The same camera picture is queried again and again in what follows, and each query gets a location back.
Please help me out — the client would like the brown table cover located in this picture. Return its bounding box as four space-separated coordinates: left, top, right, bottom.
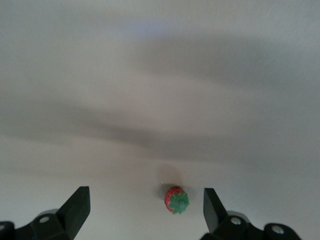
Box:
0 0 320 240

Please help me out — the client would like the red strawberry with green cap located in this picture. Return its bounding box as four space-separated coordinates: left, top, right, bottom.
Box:
164 186 190 215

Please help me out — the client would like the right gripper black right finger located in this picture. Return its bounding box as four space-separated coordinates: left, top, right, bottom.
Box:
199 187 302 240

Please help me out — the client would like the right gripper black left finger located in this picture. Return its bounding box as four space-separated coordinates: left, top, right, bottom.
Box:
0 185 91 240

